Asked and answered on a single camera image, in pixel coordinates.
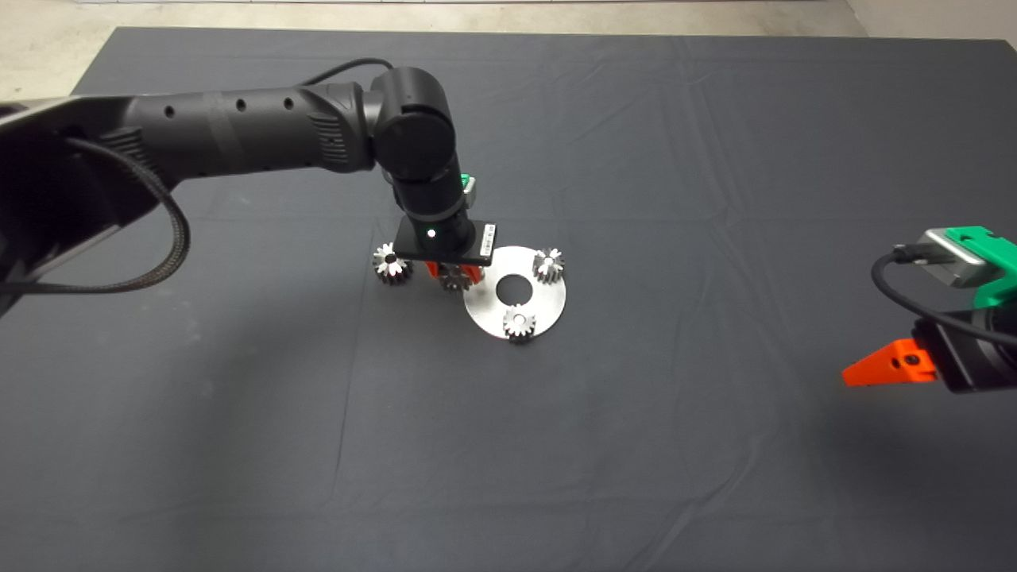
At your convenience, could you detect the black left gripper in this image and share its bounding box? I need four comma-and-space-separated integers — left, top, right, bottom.
393, 213, 497, 284

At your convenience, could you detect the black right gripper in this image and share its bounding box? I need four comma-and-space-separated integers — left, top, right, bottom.
842, 310, 1017, 396

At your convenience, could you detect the large steel gear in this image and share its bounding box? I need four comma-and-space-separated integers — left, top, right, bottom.
373, 242, 414, 287

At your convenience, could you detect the round metal plate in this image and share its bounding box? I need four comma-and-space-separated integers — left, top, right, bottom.
463, 245, 568, 341

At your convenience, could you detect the dark grey table cloth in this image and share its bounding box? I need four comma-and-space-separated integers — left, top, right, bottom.
0, 29, 1017, 572

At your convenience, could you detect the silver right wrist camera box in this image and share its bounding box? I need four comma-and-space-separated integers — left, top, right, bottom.
918, 229, 986, 288

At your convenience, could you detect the black right camera cable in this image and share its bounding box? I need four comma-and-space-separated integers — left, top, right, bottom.
871, 243, 1017, 347

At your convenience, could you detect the green right camera mount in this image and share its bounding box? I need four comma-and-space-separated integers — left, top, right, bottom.
945, 226, 1017, 312

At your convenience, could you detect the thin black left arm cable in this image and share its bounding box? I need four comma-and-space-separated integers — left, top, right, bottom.
300, 56, 396, 87

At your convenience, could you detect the braided black left arm cable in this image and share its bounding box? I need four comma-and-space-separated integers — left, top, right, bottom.
0, 137, 192, 296

